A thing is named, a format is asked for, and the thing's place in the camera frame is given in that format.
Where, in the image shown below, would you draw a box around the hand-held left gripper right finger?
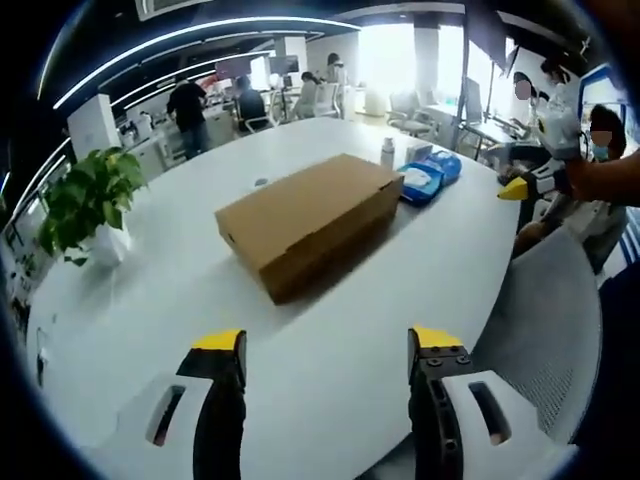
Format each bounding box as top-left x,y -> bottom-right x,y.
407,323 -> 545,480

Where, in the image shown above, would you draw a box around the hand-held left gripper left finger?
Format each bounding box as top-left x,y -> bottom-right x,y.
116,327 -> 248,480

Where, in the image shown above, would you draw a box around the light blue soft tissue pack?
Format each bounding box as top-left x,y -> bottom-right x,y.
398,159 -> 447,207

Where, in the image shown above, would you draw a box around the brown cardboard shoe box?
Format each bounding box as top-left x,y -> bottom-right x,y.
214,153 -> 405,305

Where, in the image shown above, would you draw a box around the slim desktop monitor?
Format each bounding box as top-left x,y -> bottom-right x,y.
464,78 -> 484,124

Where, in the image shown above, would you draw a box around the large dark display screen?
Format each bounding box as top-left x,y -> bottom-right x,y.
464,14 -> 519,76

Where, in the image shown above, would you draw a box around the white mesh office chair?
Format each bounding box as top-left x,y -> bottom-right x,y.
469,229 -> 601,446

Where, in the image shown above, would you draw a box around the row of white office chairs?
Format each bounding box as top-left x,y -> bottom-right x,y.
269,82 -> 451,139

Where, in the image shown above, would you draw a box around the person's dark blue shirt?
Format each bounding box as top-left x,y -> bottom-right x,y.
569,264 -> 634,451

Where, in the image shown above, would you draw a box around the white low cabinet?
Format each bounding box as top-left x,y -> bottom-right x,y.
364,84 -> 389,114

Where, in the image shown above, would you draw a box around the potted green plant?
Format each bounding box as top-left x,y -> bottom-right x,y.
37,147 -> 151,266

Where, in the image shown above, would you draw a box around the curved ceiling light strips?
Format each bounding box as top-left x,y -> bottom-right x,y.
37,17 -> 361,146

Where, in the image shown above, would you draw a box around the ceiling air conditioner vent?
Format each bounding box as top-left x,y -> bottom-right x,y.
134,0 -> 201,21

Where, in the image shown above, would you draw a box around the blue white wall display board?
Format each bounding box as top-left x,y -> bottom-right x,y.
579,62 -> 631,116

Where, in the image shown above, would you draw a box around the purple wall screen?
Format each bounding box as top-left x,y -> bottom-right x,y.
215,58 -> 251,81

